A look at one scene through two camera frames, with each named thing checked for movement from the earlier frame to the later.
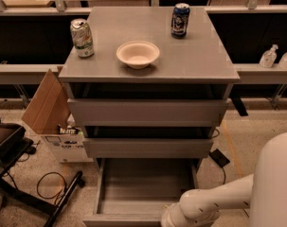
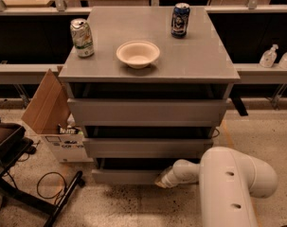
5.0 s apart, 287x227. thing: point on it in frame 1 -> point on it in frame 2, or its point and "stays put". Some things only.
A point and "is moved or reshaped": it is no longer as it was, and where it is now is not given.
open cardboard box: (48, 113) stays put
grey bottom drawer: (136, 192) is moved or reshaped
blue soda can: (180, 20) stays put
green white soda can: (82, 38) stays put
